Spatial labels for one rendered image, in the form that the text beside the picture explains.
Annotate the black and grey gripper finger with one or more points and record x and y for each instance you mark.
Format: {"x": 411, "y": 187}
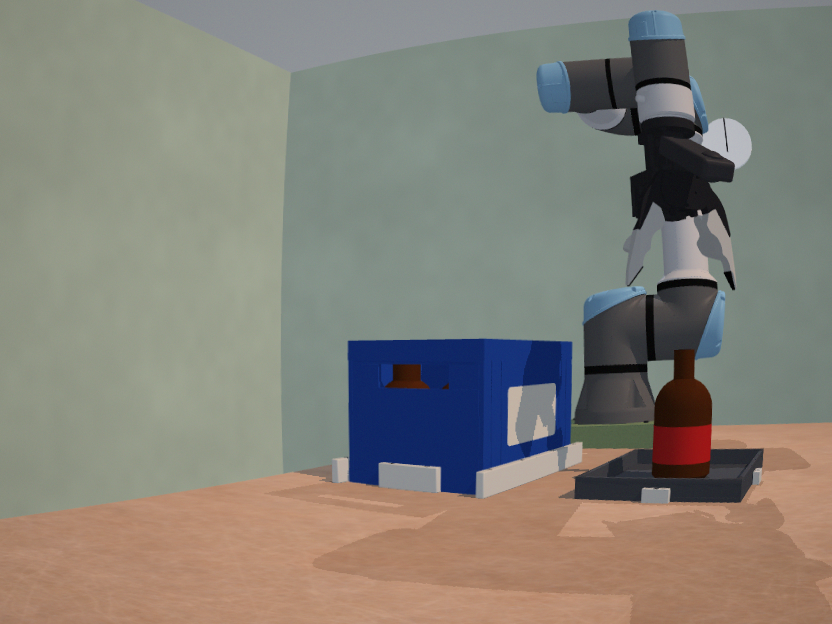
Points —
{"x": 714, "y": 236}
{"x": 650, "y": 220}

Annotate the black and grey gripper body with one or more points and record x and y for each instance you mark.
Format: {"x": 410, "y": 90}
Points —
{"x": 683, "y": 192}

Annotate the blue plastic crate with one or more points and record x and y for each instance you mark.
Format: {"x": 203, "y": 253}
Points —
{"x": 507, "y": 400}

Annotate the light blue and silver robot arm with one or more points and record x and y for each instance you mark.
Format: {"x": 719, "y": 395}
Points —
{"x": 624, "y": 328}

